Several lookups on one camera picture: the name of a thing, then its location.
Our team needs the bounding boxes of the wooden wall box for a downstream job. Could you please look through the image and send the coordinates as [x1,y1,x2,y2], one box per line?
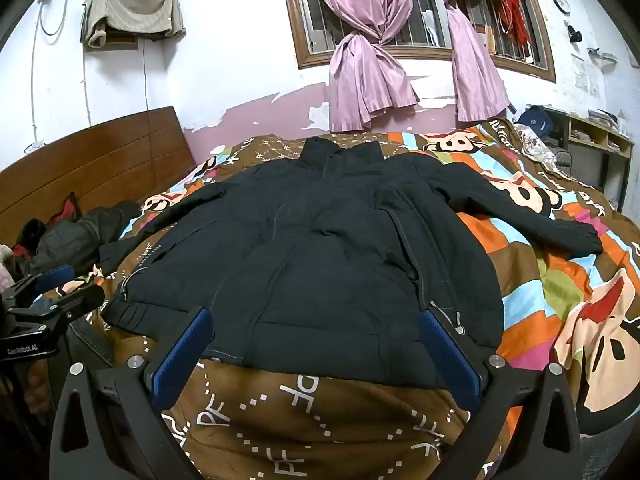
[82,27,140,52]

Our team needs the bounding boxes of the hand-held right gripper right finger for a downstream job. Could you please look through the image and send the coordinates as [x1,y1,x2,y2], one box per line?
[419,308,583,480]

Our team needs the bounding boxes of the floral cloth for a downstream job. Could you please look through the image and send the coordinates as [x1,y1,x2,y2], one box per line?
[515,130,557,167]

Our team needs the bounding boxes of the printed cartoon blanket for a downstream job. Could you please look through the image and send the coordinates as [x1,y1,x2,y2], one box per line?
[65,117,640,480]

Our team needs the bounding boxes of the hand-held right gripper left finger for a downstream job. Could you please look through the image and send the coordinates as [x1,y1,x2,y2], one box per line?
[50,306,216,480]

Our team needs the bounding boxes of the red cloth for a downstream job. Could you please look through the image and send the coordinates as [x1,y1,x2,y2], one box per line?
[47,191,81,233]

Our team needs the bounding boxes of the black jacket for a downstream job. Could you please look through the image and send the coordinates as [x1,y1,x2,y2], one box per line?
[97,137,604,391]

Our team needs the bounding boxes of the wooden shelf desk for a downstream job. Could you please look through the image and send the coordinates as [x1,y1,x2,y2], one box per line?
[540,105,635,211]

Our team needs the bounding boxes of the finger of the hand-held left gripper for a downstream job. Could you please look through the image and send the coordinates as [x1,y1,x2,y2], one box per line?
[10,284,107,331]
[5,264,77,306]

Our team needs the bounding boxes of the wide pink curtain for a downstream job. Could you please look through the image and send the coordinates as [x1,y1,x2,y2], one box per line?
[305,0,421,132]

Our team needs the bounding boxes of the stack of papers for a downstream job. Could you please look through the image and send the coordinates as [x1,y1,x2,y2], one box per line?
[587,109,621,131]

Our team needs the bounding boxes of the narrow pink curtain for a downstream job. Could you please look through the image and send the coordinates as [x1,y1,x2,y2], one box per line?
[427,0,511,123]

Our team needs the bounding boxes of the white wall calendar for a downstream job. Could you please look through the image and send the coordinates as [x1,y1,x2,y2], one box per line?
[571,55,590,92]

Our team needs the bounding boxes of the red hanging clothes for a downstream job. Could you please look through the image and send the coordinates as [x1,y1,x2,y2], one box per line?
[497,0,532,46]

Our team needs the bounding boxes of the wooden window frame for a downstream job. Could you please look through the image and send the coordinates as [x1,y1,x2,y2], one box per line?
[278,0,557,84]

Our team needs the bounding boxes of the dark clothes pile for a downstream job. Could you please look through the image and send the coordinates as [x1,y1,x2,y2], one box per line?
[30,201,143,276]

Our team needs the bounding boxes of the beige cloth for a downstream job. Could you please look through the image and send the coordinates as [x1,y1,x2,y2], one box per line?
[80,0,187,51]

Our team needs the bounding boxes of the wooden headboard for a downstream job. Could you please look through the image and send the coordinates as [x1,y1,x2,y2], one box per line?
[0,106,197,256]

